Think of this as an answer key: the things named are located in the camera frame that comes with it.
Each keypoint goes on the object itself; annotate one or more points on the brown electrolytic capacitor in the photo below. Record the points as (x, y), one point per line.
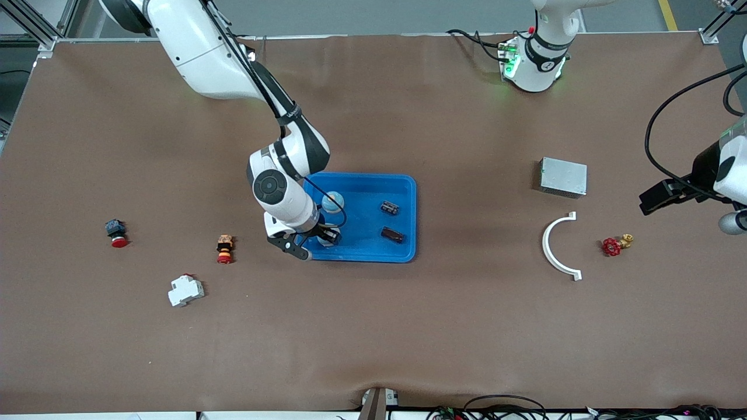
(393, 235)

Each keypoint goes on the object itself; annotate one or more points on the red mushroom button black body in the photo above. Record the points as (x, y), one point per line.
(115, 228)

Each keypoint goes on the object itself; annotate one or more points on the aluminium frame profile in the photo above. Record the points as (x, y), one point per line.
(49, 42)
(709, 36)

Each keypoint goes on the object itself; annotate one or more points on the orange and red stop button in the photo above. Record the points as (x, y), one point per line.
(224, 248)

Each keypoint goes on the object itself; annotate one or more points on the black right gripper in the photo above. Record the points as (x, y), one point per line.
(323, 228)

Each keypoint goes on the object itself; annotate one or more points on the silver metal box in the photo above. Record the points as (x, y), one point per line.
(563, 177)

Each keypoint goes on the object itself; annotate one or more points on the metal table clamp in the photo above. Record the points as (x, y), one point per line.
(376, 405)

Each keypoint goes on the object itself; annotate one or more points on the blue plastic tray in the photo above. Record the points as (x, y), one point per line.
(365, 221)

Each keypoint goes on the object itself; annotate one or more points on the dark printed electrolytic capacitor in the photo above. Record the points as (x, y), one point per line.
(390, 207)

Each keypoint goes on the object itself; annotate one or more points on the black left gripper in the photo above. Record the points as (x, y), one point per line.
(702, 172)

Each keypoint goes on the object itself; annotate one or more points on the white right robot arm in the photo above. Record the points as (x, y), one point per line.
(192, 46)

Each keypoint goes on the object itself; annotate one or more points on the white circuit breaker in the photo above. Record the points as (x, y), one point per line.
(185, 290)

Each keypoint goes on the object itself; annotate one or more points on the table cover mat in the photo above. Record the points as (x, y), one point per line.
(373, 326)

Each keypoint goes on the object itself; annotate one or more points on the white curved plastic bracket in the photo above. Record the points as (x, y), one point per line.
(545, 245)

